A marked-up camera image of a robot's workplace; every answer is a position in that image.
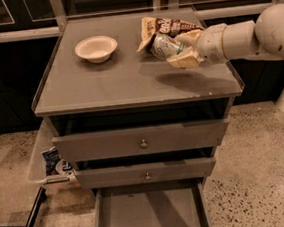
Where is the grey bottom drawer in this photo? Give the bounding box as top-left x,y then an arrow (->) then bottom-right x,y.
95,179 -> 212,227

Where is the green white 7up can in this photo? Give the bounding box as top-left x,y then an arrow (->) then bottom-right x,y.
150,33 -> 186,60

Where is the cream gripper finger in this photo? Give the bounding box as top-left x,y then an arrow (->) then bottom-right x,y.
167,47 -> 204,69
175,29 -> 203,47

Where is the brown chip bag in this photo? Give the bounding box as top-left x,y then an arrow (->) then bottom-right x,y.
138,16 -> 204,52

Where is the clear plastic bin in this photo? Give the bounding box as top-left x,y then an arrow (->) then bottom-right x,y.
28,121 -> 80,190

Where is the blue snack packet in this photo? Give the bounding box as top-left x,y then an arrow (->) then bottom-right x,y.
41,147 -> 61,176

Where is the grey drawer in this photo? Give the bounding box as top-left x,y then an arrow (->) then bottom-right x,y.
52,120 -> 228,162
75,157 -> 216,189
95,179 -> 212,227

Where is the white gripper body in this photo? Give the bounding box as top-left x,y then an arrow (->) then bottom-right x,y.
196,23 -> 227,65

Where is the grey top drawer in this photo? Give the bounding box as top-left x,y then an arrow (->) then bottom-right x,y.
52,120 -> 228,162

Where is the grey drawer cabinet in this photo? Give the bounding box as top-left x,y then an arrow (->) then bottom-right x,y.
23,3 -> 259,227

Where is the black floor rail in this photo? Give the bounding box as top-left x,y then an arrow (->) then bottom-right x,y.
24,187 -> 47,227

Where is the metal top drawer knob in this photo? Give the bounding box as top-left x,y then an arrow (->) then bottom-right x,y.
140,139 -> 149,149

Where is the metal middle drawer knob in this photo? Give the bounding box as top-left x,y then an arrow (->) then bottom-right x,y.
144,172 -> 151,180

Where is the metal drawer knob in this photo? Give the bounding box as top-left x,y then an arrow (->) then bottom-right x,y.
140,139 -> 149,149
144,172 -> 151,180

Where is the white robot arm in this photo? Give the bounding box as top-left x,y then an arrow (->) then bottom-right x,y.
168,3 -> 284,112

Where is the grey middle drawer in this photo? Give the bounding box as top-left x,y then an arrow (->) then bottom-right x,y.
75,157 -> 216,189

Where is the white bowl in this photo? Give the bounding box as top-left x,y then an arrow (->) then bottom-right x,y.
74,36 -> 117,64

